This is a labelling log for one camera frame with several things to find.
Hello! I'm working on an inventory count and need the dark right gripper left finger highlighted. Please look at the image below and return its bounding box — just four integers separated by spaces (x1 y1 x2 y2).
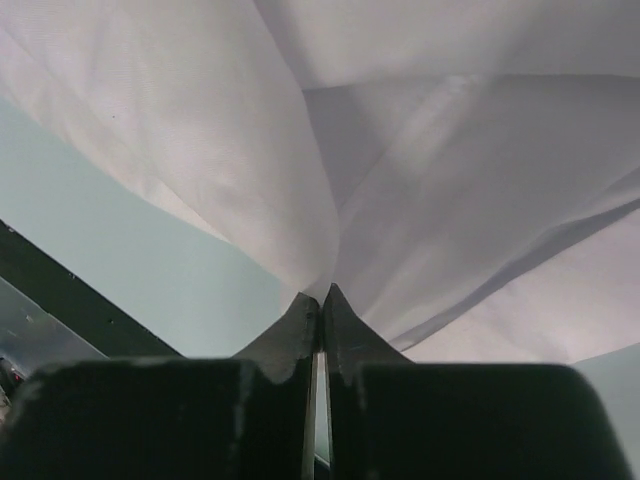
1 294 319 479

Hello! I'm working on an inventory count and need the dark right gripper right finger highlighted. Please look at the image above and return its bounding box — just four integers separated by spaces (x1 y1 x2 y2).
322 286 632 479

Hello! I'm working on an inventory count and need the white long sleeve shirt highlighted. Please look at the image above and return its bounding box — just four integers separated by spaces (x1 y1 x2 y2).
1 1 639 363

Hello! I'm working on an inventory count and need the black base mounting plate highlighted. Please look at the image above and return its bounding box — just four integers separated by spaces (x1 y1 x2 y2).
1 223 180 357

